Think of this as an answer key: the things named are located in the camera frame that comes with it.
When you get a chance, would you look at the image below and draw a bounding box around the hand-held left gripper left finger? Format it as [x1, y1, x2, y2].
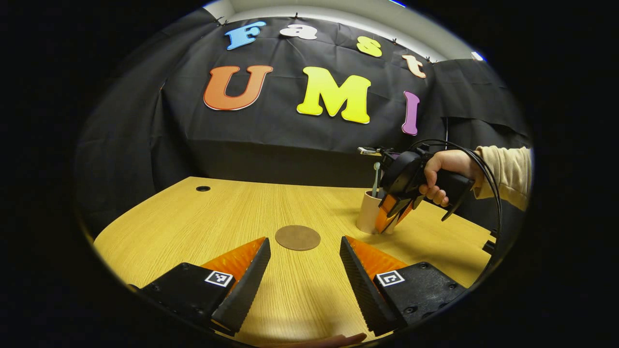
[128, 237, 271, 336]

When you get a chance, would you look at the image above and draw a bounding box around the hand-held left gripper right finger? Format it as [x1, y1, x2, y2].
[339, 236, 467, 336]

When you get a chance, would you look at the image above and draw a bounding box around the beige cup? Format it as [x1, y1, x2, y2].
[356, 190, 402, 235]

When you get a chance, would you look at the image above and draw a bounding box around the round brown coaster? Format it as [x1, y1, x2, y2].
[275, 225, 321, 251]

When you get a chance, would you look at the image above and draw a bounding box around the wooden desktop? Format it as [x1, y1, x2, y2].
[93, 176, 497, 346]

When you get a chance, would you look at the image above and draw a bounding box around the black desk edge clamp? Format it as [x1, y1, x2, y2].
[482, 229, 499, 256]

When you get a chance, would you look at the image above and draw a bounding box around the black backdrop cloth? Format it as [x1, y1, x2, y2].
[75, 7, 532, 232]

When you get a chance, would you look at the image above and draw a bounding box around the black cable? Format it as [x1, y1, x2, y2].
[409, 139, 503, 240]

